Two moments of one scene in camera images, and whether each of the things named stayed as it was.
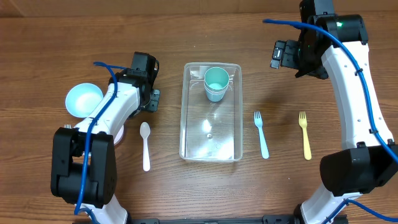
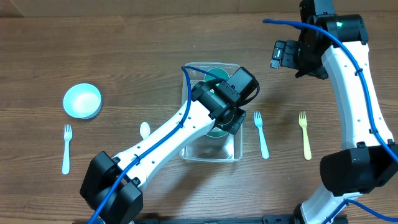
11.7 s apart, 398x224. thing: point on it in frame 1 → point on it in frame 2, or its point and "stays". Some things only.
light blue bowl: x=82 y=99 stays
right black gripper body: x=291 y=54 stays
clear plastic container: x=211 y=115 stays
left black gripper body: x=150 y=103 → x=235 y=118
